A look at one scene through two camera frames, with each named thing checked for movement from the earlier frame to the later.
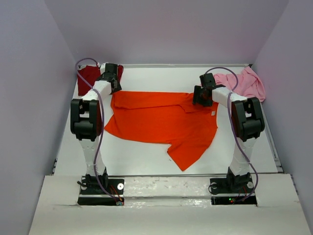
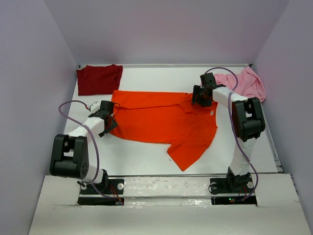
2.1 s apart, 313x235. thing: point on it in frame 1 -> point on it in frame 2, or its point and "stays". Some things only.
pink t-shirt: (249, 84) stays
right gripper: (197, 98) stays
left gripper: (118, 87) -> (113, 125)
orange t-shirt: (170, 119) stays
